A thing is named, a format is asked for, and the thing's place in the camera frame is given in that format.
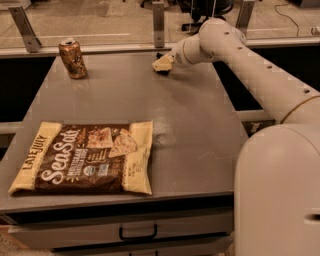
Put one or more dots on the black office chair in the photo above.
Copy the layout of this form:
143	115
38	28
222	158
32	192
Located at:
205	9

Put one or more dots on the grey drawer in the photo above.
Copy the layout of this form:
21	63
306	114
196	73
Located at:
104	230
201	246

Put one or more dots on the golden brown soda can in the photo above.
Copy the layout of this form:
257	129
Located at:
72	59

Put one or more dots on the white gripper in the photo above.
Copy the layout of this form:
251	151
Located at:
180	58

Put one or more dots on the grey lower drawer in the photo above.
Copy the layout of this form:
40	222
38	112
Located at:
201	246

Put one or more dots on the right metal railing bracket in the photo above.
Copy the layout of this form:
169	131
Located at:
244	15

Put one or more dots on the grey top drawer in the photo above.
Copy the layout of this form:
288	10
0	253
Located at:
104	230

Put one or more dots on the middle metal railing bracket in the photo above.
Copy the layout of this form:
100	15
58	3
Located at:
158	24

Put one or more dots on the brown Sea Salt chip bag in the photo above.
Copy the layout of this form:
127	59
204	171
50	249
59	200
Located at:
86	158

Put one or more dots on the left metal railing bracket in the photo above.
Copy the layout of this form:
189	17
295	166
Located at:
30	40

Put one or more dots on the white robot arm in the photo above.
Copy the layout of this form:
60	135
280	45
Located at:
277	177

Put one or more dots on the black drawer handle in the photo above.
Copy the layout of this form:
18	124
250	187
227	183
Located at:
149	233

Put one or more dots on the metal railing bracket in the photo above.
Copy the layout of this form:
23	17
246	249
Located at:
158	24
30	40
244	15

